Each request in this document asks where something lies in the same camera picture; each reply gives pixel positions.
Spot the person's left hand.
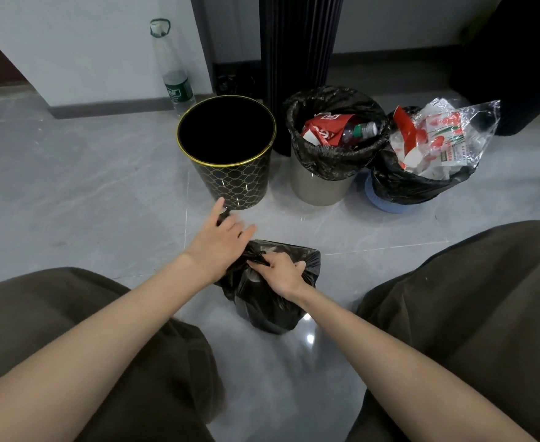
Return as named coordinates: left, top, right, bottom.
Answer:
left=183, top=198, right=258, bottom=285

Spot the person's right hand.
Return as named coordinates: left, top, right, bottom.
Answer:
left=247, top=251, right=308, bottom=303

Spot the black plastic garbage bag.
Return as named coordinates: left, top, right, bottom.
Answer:
left=215, top=209, right=322, bottom=335

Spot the person's left forearm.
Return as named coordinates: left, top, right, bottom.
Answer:
left=0, top=254, right=215, bottom=442

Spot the person's right forearm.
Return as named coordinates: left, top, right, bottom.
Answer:
left=294, top=286, right=538, bottom=442

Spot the black gold patterned waste bin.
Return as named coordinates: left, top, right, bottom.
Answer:
left=176, top=95, right=277, bottom=211

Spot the silver metal waste bin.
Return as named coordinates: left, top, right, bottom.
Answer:
left=288, top=152, right=359, bottom=207

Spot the black bin liner bag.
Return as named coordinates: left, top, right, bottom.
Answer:
left=283, top=86, right=390, bottom=182
left=370, top=106, right=479, bottom=206

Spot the red snack packet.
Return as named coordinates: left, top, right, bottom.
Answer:
left=301, top=113, right=356, bottom=147

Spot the blue plastic waste bin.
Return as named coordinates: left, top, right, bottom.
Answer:
left=364, top=172, right=419, bottom=214

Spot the person's left leg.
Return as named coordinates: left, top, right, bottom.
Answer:
left=0, top=267, right=227, bottom=442

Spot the person's leg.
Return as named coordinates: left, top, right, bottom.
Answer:
left=0, top=267, right=227, bottom=442
left=346, top=220, right=540, bottom=442

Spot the tall clear bottle green label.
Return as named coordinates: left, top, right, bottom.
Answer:
left=149, top=18, right=197, bottom=118

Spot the small plastic bottle white cap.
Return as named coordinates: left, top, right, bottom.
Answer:
left=341, top=121, right=380, bottom=146

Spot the black ribbed tower appliance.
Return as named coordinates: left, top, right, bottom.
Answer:
left=258, top=0, right=345, bottom=157

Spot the person's right leg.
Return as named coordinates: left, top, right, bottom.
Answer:
left=346, top=220, right=540, bottom=442

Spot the clear red printed plastic bag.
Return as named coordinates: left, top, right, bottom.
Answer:
left=389, top=97, right=502, bottom=181

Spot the large dark furniture piece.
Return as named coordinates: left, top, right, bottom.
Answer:
left=449, top=0, right=540, bottom=137

